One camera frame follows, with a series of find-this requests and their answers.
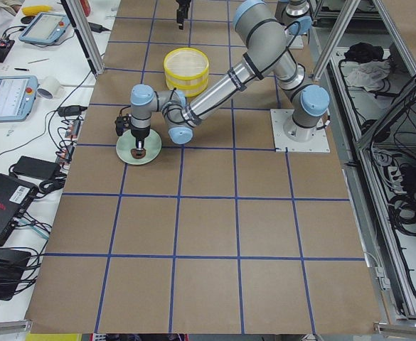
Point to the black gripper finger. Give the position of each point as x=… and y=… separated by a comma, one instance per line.
x=182, y=12

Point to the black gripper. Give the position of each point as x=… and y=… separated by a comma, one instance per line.
x=139, y=134

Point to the brown steamed bun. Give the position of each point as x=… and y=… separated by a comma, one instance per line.
x=138, y=153

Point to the yellow steamer layer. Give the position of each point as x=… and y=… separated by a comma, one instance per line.
x=185, y=68
x=188, y=90

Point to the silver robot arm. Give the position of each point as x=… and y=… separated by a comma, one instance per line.
x=267, y=37
x=295, y=15

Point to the pale green plate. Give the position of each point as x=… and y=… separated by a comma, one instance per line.
x=126, y=143

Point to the black power adapter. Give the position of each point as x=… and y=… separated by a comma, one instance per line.
x=35, y=168

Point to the white tape roll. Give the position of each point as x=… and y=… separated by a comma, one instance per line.
x=50, y=88

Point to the near blue teach pendant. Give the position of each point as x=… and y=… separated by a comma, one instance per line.
x=17, y=95

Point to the blue teach pendant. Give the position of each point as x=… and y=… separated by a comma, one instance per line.
x=45, y=29
x=17, y=95

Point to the far blue teach pendant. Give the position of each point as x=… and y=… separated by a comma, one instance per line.
x=45, y=29

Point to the black red computer box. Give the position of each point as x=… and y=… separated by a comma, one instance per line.
x=16, y=195

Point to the yellow object on table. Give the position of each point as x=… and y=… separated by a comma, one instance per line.
x=35, y=10

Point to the black cloth bundle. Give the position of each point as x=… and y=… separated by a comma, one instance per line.
x=364, y=53

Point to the black box lower left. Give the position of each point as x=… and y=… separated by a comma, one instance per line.
x=12, y=267

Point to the white cloth bundle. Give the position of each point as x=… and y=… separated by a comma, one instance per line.
x=369, y=76

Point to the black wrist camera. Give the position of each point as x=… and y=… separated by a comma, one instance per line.
x=122, y=124

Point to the aluminium frame post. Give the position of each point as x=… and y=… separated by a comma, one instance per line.
x=76, y=15

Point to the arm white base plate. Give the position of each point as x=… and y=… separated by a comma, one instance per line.
x=294, y=42
x=288, y=137

